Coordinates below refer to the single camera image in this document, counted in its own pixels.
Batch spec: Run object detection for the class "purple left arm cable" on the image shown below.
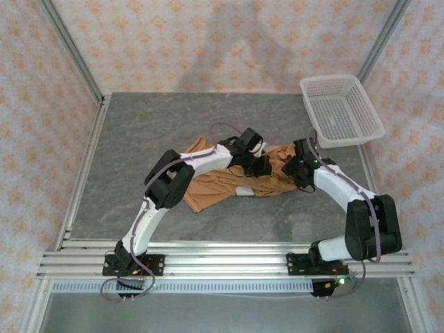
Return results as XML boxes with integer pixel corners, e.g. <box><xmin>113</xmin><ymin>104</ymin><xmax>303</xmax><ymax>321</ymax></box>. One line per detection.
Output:
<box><xmin>100</xmin><ymin>121</ymin><xmax>246</xmax><ymax>303</ymax></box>

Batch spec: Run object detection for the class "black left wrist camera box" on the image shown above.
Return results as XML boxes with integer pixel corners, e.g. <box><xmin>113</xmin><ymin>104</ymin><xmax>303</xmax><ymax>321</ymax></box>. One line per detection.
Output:
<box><xmin>237</xmin><ymin>127</ymin><xmax>264</xmax><ymax>153</ymax></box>

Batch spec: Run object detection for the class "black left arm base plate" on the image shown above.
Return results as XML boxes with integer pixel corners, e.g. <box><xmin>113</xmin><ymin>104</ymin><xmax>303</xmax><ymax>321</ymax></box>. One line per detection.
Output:
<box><xmin>101</xmin><ymin>254</ymin><xmax>166</xmax><ymax>278</ymax></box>

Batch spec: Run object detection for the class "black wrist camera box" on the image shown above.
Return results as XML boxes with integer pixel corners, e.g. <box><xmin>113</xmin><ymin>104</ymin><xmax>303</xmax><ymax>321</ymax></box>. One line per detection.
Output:
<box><xmin>237</xmin><ymin>127</ymin><xmax>264</xmax><ymax>153</ymax></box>
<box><xmin>292</xmin><ymin>137</ymin><xmax>315</xmax><ymax>159</ymax></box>

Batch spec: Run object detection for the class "aluminium mounting rail beam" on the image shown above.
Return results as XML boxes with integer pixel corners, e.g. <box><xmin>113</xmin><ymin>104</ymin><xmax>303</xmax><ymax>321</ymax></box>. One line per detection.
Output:
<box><xmin>36</xmin><ymin>241</ymin><xmax>416</xmax><ymax>278</ymax></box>

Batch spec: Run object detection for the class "slotted grey cable tray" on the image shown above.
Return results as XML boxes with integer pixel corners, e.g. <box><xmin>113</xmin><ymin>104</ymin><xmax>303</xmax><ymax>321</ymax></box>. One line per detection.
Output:
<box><xmin>50</xmin><ymin>279</ymin><xmax>315</xmax><ymax>294</ymax></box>

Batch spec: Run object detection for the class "aluminium frame leg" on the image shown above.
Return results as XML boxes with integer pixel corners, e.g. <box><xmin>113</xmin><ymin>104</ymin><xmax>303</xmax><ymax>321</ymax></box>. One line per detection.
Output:
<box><xmin>397</xmin><ymin>277</ymin><xmax>431</xmax><ymax>333</ymax></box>
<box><xmin>20</xmin><ymin>277</ymin><xmax>53</xmax><ymax>333</ymax></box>

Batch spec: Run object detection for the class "tan brown t-shirt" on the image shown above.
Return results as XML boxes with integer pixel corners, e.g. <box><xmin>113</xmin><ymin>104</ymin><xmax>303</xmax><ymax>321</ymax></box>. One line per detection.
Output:
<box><xmin>182</xmin><ymin>135</ymin><xmax>299</xmax><ymax>213</ymax></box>

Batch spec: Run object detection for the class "aluminium frame post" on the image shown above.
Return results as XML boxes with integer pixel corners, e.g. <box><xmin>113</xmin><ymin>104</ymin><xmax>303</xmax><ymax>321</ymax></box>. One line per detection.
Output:
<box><xmin>356</xmin><ymin>0</ymin><xmax>413</xmax><ymax>84</ymax></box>
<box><xmin>36</xmin><ymin>0</ymin><xmax>105</xmax><ymax>101</ymax></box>

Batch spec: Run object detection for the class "white perforated plastic basket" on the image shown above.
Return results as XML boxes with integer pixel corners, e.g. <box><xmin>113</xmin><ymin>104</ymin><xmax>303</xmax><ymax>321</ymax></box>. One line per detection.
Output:
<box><xmin>299</xmin><ymin>74</ymin><xmax>386</xmax><ymax>149</ymax></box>

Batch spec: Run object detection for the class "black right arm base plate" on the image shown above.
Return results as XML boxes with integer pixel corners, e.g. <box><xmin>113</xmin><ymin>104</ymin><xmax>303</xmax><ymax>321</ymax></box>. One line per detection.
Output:
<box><xmin>286</xmin><ymin>252</ymin><xmax>349</xmax><ymax>278</ymax></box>

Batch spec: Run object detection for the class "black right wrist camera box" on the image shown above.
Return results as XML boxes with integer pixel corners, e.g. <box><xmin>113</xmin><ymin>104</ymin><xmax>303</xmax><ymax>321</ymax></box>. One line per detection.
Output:
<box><xmin>292</xmin><ymin>137</ymin><xmax>315</xmax><ymax>159</ymax></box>

